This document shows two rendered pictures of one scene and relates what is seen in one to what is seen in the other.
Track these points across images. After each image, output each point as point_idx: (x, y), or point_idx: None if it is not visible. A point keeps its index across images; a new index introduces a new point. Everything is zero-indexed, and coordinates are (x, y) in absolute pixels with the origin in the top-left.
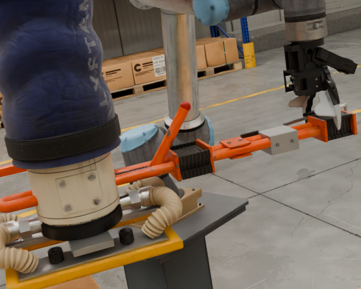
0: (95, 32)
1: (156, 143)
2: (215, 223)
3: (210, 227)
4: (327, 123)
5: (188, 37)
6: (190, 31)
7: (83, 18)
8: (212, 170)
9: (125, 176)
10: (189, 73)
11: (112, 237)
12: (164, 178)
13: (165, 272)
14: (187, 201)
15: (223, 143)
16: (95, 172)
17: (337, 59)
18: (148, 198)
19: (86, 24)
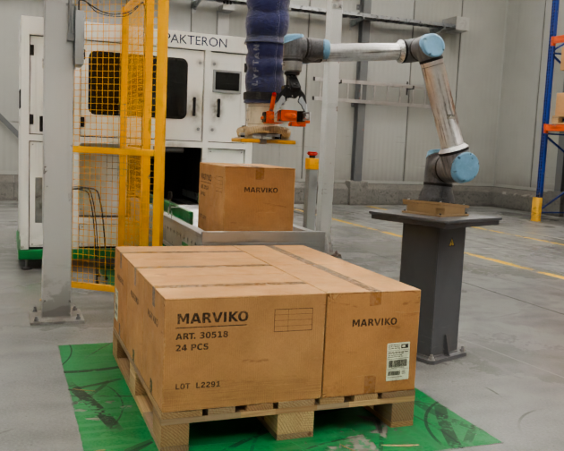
0: (264, 59)
1: (432, 159)
2: (411, 217)
3: (405, 217)
4: (280, 112)
5: (428, 85)
6: (428, 81)
7: (256, 53)
8: (264, 121)
9: (261, 116)
10: (434, 111)
11: (243, 132)
12: (430, 184)
13: (402, 242)
14: (427, 204)
15: None
16: (249, 108)
17: (288, 82)
18: None
19: (259, 55)
